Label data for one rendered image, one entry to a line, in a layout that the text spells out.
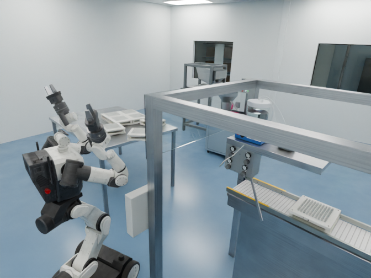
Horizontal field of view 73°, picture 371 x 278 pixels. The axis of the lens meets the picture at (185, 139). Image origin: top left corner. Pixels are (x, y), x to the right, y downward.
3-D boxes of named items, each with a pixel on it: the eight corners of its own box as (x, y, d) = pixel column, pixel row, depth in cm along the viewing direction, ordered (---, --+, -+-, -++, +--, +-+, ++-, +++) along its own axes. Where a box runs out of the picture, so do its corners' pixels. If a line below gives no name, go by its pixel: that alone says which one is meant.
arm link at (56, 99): (52, 94, 184) (61, 108, 188) (42, 98, 176) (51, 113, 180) (63, 89, 179) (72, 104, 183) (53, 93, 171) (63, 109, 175)
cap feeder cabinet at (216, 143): (203, 152, 476) (206, 113, 448) (218, 143, 518) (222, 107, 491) (234, 162, 441) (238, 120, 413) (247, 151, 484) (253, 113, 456)
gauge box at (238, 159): (223, 167, 183) (226, 142, 176) (232, 162, 190) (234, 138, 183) (250, 178, 169) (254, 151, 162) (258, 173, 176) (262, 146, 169)
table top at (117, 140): (49, 119, 359) (48, 117, 357) (118, 107, 431) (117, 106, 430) (99, 152, 260) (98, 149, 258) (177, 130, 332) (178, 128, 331)
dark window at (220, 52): (193, 78, 785) (195, 39, 745) (193, 78, 786) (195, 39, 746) (231, 83, 712) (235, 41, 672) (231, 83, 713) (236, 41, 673)
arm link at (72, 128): (69, 111, 184) (80, 124, 193) (58, 116, 185) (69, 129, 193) (68, 116, 179) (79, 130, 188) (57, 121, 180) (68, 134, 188)
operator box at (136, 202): (126, 232, 146) (124, 194, 137) (149, 219, 158) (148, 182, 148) (132, 238, 142) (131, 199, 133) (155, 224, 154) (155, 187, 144)
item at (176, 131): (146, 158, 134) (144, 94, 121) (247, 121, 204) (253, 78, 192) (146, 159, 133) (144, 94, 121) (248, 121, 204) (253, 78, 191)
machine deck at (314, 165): (226, 143, 176) (227, 137, 175) (253, 131, 202) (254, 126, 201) (321, 175, 137) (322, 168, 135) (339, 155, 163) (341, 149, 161)
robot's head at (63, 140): (59, 151, 152) (57, 137, 149) (54, 146, 160) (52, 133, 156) (71, 148, 157) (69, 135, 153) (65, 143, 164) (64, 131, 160)
